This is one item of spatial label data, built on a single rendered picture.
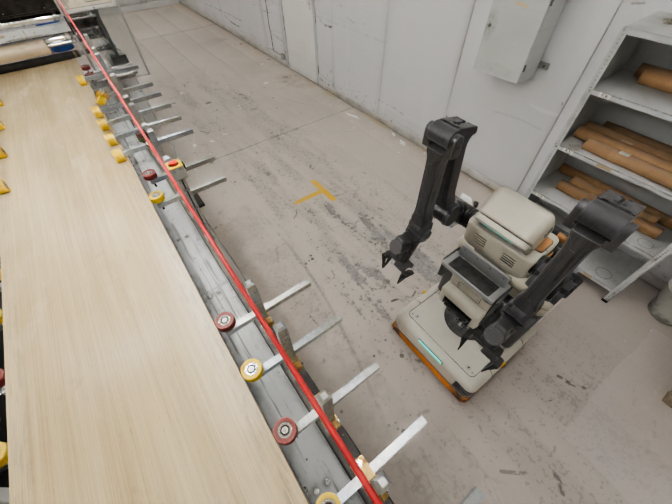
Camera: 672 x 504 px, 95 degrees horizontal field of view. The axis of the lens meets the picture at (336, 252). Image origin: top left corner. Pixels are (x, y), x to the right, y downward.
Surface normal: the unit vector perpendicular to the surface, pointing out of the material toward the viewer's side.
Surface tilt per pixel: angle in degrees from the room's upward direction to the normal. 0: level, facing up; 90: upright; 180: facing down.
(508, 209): 42
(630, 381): 0
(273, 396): 0
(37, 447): 0
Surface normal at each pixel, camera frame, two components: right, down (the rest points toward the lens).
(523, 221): -0.56, -0.15
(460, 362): -0.02, -0.63
